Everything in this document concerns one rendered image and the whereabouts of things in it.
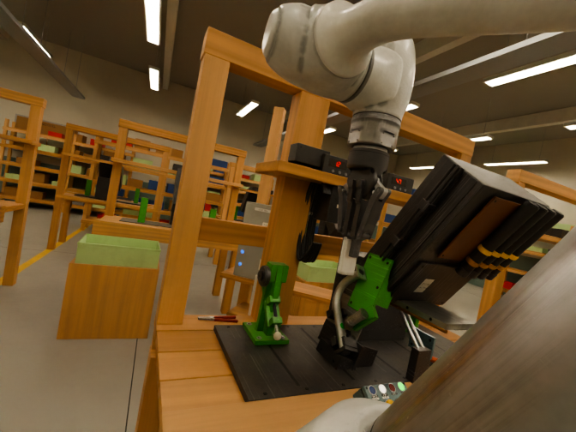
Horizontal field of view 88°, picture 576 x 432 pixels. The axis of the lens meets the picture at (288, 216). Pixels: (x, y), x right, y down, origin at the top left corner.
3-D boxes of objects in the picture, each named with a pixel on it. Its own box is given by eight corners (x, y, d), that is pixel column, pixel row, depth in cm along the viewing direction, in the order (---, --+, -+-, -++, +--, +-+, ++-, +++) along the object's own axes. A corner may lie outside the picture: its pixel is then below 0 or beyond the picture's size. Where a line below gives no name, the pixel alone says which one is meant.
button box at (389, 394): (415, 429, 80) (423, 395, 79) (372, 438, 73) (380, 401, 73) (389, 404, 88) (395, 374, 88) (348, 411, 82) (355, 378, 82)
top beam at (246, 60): (472, 157, 168) (476, 141, 168) (203, 51, 103) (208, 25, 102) (457, 158, 176) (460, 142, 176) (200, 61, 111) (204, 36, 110)
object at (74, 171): (123, 220, 889) (135, 147, 882) (-10, 202, 765) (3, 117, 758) (124, 219, 939) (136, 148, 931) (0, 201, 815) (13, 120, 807)
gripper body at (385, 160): (340, 147, 58) (331, 194, 59) (369, 143, 51) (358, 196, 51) (369, 157, 62) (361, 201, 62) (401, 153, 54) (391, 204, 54)
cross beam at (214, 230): (423, 267, 174) (426, 251, 174) (195, 239, 117) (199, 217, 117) (416, 264, 179) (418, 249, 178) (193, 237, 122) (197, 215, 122)
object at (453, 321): (477, 333, 96) (479, 324, 95) (444, 333, 89) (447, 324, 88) (388, 291, 131) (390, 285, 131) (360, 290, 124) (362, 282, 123)
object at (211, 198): (217, 246, 770) (233, 160, 762) (79, 230, 646) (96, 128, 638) (213, 243, 819) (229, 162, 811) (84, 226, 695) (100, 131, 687)
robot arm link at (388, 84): (375, 131, 63) (326, 112, 57) (390, 58, 63) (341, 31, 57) (418, 124, 54) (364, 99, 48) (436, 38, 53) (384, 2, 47)
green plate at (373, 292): (385, 324, 102) (408, 267, 104) (367, 318, 98) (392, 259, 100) (362, 311, 112) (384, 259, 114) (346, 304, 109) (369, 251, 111)
